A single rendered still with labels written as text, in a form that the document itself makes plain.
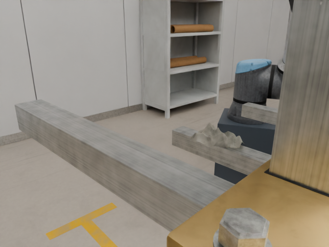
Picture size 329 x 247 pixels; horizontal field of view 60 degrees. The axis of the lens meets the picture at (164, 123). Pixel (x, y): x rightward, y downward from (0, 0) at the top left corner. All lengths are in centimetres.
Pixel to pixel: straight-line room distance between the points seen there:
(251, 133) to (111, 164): 114
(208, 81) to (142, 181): 366
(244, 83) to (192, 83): 269
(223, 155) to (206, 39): 338
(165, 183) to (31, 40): 265
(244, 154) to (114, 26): 279
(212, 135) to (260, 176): 31
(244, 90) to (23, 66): 200
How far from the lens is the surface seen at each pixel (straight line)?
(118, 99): 325
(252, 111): 70
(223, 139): 45
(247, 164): 44
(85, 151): 23
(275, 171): 16
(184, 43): 378
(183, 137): 50
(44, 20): 282
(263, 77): 130
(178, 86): 380
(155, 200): 18
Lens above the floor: 105
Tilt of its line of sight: 20 degrees down
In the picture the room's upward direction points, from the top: straight up
